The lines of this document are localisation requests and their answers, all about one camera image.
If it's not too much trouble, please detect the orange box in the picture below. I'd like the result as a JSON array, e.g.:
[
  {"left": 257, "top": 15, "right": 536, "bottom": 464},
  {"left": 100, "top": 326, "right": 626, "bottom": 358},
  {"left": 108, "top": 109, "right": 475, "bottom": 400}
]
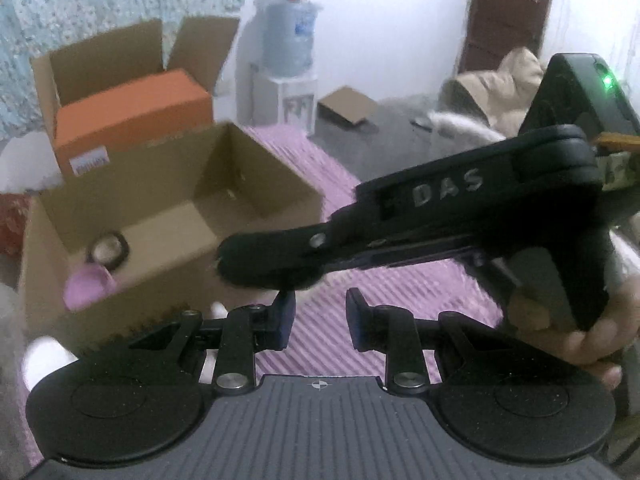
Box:
[{"left": 54, "top": 70, "right": 215, "bottom": 177}]

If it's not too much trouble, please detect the large open cardboard box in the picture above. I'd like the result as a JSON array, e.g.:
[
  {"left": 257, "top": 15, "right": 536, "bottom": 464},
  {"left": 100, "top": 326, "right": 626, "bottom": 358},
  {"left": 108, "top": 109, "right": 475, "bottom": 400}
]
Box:
[{"left": 30, "top": 16, "right": 241, "bottom": 176}]

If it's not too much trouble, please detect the small cardboard box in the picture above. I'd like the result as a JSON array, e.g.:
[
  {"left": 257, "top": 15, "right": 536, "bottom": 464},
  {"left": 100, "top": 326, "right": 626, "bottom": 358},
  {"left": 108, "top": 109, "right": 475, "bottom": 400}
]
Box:
[{"left": 17, "top": 122, "right": 326, "bottom": 356}]

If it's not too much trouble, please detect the person's right hand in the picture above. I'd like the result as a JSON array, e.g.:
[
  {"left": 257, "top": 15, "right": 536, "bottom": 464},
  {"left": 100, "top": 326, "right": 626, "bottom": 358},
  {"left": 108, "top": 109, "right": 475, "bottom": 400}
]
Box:
[{"left": 505, "top": 270, "right": 640, "bottom": 392}]

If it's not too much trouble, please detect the purple plastic bowl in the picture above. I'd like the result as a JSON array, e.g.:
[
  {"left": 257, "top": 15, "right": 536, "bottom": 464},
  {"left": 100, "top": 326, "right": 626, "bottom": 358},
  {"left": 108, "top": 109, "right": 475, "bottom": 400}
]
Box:
[{"left": 64, "top": 265, "right": 118, "bottom": 311}]

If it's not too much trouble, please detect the flat cardboard piece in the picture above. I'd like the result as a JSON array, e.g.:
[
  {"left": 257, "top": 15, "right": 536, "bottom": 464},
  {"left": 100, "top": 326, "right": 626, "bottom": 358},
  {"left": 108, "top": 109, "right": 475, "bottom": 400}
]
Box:
[{"left": 317, "top": 86, "right": 379, "bottom": 126}]

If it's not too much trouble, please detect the white water dispenser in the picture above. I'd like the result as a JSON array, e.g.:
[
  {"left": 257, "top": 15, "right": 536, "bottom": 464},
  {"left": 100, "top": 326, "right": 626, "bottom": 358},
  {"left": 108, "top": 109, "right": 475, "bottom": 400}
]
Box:
[{"left": 250, "top": 62, "right": 319, "bottom": 136}]

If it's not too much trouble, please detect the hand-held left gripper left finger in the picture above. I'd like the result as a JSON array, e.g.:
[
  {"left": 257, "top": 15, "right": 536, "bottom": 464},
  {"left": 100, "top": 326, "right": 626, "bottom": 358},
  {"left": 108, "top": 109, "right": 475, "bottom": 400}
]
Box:
[{"left": 129, "top": 290, "right": 297, "bottom": 396}]

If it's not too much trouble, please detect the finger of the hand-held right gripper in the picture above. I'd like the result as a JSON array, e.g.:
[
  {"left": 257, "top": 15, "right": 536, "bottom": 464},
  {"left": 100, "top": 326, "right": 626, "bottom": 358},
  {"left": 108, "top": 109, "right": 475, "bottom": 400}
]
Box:
[{"left": 217, "top": 141, "right": 519, "bottom": 293}]

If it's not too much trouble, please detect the brown door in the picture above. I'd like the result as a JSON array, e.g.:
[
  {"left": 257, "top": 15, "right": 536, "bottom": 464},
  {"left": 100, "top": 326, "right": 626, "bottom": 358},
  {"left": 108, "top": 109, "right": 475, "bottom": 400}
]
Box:
[{"left": 457, "top": 0, "right": 558, "bottom": 78}]

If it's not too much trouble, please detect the red gift bag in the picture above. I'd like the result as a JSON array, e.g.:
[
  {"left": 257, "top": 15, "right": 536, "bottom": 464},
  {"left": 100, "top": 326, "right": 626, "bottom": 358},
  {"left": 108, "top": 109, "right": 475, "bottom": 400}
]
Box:
[{"left": 0, "top": 192, "right": 32, "bottom": 257}]

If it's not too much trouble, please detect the beige jacket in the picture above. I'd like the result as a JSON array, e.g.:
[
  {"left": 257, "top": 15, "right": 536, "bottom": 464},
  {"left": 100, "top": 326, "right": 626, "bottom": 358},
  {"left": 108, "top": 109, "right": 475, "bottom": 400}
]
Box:
[{"left": 440, "top": 47, "right": 548, "bottom": 131}]

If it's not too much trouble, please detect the purple checkered tablecloth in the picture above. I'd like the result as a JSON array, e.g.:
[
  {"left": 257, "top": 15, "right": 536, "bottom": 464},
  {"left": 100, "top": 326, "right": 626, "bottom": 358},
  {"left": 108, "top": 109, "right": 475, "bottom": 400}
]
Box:
[{"left": 240, "top": 125, "right": 506, "bottom": 376}]

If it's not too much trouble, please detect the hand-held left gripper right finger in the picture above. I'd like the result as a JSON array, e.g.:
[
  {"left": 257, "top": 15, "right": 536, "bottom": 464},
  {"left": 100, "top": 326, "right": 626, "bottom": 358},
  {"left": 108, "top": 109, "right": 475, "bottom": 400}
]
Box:
[{"left": 346, "top": 288, "right": 502, "bottom": 396}]

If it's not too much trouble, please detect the blue water jug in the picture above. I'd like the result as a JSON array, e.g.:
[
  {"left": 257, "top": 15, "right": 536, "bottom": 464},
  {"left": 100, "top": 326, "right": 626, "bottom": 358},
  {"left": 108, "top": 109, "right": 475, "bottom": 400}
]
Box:
[{"left": 262, "top": 0, "right": 317, "bottom": 77}]

